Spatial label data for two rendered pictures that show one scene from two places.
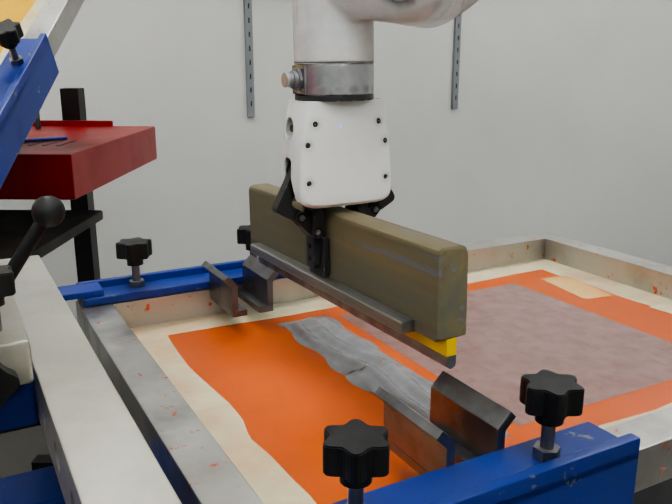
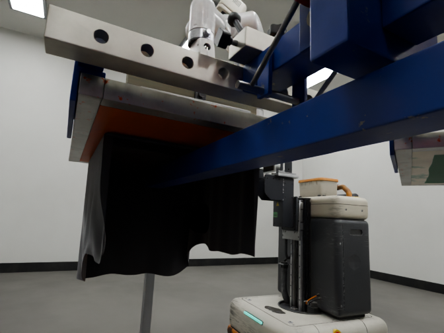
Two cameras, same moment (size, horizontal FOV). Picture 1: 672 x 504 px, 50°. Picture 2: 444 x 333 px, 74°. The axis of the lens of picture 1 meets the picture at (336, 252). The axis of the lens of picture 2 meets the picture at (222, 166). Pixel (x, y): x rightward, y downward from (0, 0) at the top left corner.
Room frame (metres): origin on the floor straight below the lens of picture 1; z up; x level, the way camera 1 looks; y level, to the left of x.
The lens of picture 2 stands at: (0.61, 0.78, 0.76)
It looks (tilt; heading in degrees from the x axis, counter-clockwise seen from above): 10 degrees up; 271
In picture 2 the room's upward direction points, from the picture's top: 3 degrees clockwise
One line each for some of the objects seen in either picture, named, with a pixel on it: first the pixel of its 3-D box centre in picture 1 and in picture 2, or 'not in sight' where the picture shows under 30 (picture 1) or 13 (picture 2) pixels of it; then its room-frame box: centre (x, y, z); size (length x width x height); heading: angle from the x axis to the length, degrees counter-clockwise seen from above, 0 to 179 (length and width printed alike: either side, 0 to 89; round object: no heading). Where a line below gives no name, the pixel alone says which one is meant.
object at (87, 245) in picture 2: not in sight; (93, 219); (1.00, -0.11, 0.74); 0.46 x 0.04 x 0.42; 119
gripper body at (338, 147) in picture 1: (334, 144); (199, 59); (0.70, 0.00, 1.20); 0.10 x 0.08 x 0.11; 119
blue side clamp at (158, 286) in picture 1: (198, 296); (82, 109); (0.92, 0.18, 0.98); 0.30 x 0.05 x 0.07; 119
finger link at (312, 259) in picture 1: (307, 243); (202, 87); (0.69, 0.03, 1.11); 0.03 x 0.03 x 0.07; 29
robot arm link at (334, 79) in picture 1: (327, 79); (201, 39); (0.70, 0.01, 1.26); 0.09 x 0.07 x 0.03; 119
